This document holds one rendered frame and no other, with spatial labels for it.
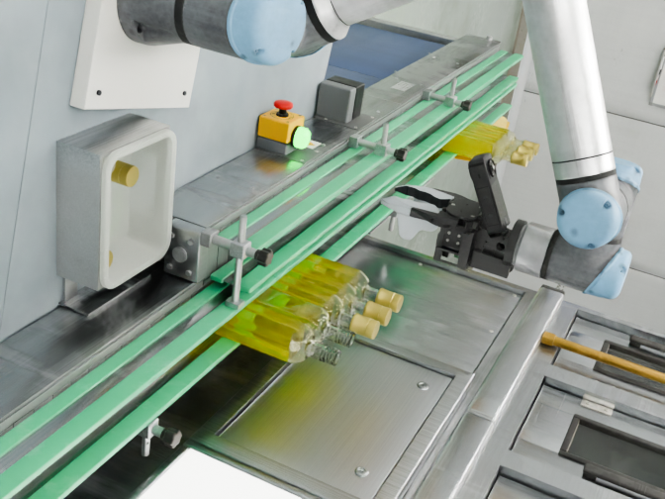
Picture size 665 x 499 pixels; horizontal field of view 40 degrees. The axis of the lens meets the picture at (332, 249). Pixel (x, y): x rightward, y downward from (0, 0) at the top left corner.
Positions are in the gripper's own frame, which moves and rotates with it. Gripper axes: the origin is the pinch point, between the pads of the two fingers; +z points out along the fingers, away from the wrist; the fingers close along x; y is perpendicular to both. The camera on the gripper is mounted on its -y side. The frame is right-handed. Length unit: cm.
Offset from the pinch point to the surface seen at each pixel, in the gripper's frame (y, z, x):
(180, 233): 15.4, 33.4, -7.1
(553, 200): 227, 58, 591
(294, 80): 4, 43, 49
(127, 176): 2.8, 36.6, -17.8
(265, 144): 13, 40, 33
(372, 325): 28.6, 2.4, 7.2
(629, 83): 119, 26, 591
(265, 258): 14.6, 17.2, -7.2
